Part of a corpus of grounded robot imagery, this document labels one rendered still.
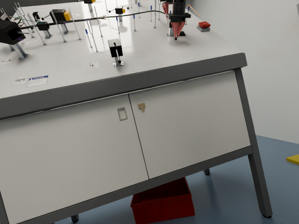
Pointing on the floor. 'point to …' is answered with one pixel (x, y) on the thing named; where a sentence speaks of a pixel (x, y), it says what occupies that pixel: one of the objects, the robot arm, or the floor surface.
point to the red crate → (163, 202)
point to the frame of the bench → (256, 157)
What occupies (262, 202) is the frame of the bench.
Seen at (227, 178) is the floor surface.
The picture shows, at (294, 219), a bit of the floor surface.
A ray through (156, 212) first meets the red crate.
